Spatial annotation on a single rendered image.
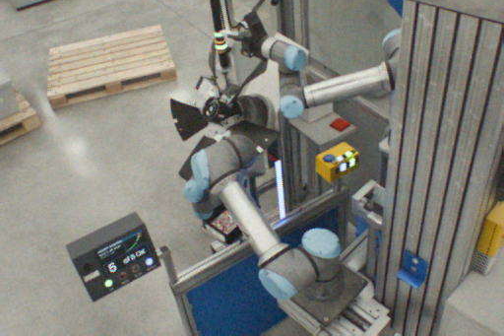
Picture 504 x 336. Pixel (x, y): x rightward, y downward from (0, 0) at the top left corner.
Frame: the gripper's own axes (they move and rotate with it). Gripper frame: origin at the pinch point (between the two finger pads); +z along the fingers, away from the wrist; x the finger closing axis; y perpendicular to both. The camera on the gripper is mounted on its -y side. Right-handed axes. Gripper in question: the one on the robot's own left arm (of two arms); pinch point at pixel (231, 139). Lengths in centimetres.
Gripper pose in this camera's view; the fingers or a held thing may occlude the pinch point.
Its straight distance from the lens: 212.1
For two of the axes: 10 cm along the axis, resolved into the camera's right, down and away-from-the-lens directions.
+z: 3.6, -6.2, 7.0
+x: 2.0, 7.9, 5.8
